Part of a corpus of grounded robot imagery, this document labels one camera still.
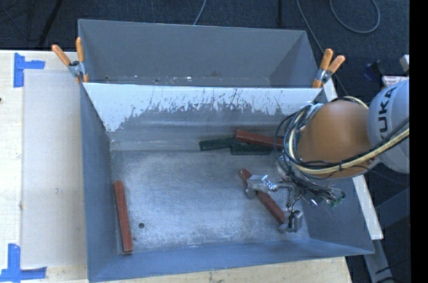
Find red-brown flat block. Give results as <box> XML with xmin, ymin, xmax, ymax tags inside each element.
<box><xmin>113</xmin><ymin>180</ymin><xmax>134</xmax><ymax>255</ymax></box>
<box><xmin>237</xmin><ymin>169</ymin><xmax>286</xmax><ymax>225</ymax></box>
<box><xmin>234</xmin><ymin>129</ymin><xmax>286</xmax><ymax>149</ymax></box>

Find pale flat board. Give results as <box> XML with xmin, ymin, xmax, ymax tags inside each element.
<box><xmin>20</xmin><ymin>68</ymin><xmax>90</xmax><ymax>272</ymax></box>

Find grey metal bin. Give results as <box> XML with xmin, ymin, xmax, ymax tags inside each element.
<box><xmin>77</xmin><ymin>19</ymin><xmax>376</xmax><ymax>283</ymax></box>

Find dark green flat block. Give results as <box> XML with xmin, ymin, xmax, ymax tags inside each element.
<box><xmin>229</xmin><ymin>143</ymin><xmax>279</xmax><ymax>156</ymax></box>
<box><xmin>199</xmin><ymin>138</ymin><xmax>237</xmax><ymax>152</ymax></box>

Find black cylinder on white bracket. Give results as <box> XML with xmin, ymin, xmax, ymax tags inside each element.
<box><xmin>278</xmin><ymin>197</ymin><xmax>304</xmax><ymax>233</ymax></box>

